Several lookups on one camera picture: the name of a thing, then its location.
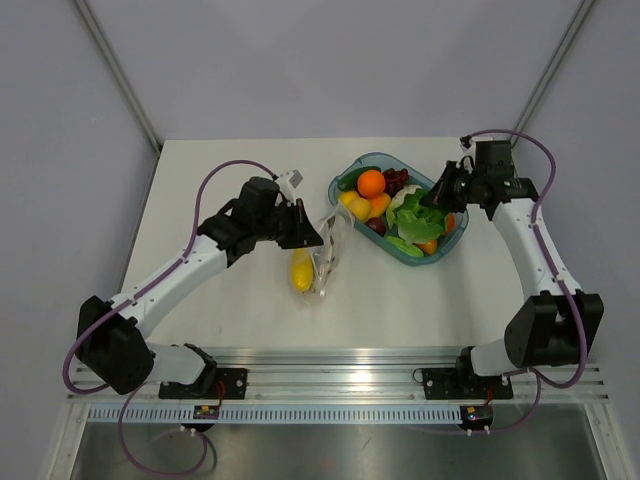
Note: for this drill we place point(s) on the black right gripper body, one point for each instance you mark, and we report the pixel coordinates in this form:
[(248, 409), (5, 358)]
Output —
[(466, 184)]

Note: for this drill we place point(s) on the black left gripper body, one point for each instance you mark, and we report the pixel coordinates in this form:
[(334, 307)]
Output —
[(285, 226)]

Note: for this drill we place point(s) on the green white lettuce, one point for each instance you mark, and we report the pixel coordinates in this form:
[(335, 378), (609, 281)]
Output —
[(415, 223)]

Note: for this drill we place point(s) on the teal plastic basket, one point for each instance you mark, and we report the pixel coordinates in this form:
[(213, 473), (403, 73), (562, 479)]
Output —
[(384, 161)]

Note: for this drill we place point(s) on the yellow bell pepper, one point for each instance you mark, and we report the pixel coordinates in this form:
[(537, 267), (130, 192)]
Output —
[(301, 270)]

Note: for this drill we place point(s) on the grey toy fish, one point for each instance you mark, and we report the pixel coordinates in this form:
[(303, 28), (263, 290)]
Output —
[(324, 258)]

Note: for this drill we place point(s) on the clear dotted zip bag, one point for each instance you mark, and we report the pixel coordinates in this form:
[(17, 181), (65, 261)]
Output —
[(343, 232)]

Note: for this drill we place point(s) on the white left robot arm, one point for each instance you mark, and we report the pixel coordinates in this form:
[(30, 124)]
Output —
[(112, 334)]

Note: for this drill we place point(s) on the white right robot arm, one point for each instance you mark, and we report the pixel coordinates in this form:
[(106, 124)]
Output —
[(551, 334)]

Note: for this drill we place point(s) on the orange persimmon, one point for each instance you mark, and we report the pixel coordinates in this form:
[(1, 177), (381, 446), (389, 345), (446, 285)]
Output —
[(450, 222)]

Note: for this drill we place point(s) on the white cauliflower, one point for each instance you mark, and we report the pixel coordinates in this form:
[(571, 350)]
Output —
[(399, 198)]

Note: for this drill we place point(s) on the red grapes bunch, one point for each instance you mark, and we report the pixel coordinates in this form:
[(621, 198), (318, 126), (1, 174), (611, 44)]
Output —
[(395, 180)]

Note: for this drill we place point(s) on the pale green vegetable piece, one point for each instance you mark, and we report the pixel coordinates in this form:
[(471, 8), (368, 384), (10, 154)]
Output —
[(404, 247)]

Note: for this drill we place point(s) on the dark red plum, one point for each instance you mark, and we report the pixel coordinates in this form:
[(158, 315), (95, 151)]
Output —
[(377, 225)]

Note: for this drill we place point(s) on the orange fruit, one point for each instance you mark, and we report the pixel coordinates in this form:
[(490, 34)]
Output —
[(371, 184)]

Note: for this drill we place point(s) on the yellow peach fruit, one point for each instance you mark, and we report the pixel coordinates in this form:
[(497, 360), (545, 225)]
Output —
[(360, 208)]

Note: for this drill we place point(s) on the yellow lemon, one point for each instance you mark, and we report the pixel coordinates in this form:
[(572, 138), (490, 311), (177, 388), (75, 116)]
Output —
[(346, 197)]

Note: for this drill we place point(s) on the green cucumber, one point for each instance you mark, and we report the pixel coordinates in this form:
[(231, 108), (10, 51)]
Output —
[(348, 181)]

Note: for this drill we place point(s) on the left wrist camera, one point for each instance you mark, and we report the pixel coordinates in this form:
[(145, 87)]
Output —
[(287, 182)]

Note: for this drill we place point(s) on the left aluminium frame post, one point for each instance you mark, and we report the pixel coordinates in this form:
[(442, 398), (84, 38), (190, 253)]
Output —
[(107, 53)]

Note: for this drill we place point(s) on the aluminium frame post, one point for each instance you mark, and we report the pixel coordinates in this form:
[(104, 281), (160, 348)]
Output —
[(559, 56), (107, 53)]

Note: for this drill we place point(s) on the aluminium mounting rail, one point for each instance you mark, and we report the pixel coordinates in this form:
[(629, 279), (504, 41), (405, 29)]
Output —
[(373, 376)]

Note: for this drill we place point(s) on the right aluminium frame post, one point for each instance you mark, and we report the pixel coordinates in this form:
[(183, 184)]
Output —
[(559, 56)]

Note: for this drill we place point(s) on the white slotted cable duct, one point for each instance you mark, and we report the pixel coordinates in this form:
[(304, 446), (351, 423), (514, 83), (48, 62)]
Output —
[(279, 414)]

